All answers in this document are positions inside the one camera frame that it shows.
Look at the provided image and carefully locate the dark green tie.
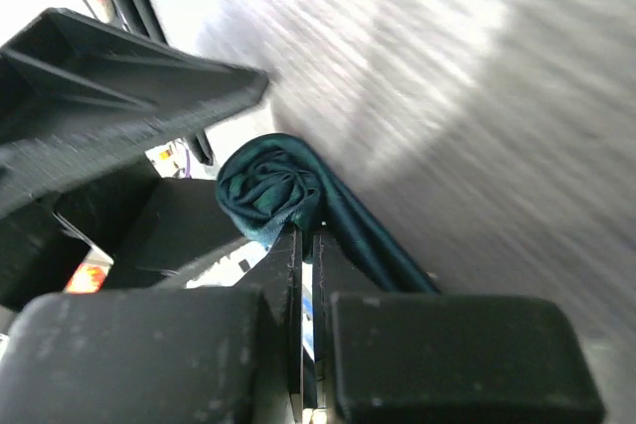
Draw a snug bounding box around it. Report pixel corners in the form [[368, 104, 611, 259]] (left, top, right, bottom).
[[216, 133, 439, 294]]

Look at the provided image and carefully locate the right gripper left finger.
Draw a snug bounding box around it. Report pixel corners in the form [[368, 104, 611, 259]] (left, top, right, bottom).
[[1, 227, 303, 423]]

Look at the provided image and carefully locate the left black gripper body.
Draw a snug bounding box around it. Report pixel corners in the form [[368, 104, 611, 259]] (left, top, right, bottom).
[[1, 158, 245, 311]]

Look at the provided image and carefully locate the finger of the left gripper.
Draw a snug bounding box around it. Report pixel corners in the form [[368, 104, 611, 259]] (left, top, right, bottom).
[[1, 9, 269, 214]]

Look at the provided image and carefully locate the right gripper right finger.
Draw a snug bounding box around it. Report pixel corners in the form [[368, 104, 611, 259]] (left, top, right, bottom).
[[313, 230, 606, 423]]

